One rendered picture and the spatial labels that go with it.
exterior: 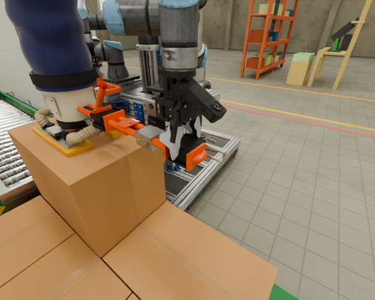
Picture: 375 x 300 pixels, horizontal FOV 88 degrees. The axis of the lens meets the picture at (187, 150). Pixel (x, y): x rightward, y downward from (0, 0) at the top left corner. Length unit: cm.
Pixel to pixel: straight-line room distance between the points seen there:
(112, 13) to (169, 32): 17
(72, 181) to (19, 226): 61
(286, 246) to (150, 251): 109
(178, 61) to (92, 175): 47
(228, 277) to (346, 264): 111
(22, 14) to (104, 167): 51
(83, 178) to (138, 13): 49
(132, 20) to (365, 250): 197
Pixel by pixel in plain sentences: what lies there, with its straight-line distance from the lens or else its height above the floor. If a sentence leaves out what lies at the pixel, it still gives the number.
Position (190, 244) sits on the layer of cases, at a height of 54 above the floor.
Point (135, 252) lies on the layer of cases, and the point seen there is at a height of 54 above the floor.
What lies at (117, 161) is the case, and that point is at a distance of 75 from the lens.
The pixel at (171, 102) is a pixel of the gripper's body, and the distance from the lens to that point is 45.
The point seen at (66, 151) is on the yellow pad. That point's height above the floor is 96.
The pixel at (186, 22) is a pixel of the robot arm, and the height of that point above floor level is 136.
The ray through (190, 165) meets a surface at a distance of 48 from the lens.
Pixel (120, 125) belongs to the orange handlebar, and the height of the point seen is 109.
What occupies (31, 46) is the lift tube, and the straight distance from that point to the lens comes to 87.
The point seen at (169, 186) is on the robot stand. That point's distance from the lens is 169.
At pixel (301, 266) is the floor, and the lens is 169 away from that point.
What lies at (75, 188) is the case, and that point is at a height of 92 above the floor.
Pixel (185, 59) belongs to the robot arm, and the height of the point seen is 129.
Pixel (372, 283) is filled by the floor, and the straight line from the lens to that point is 187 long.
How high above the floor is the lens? 135
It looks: 32 degrees down
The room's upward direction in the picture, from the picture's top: straight up
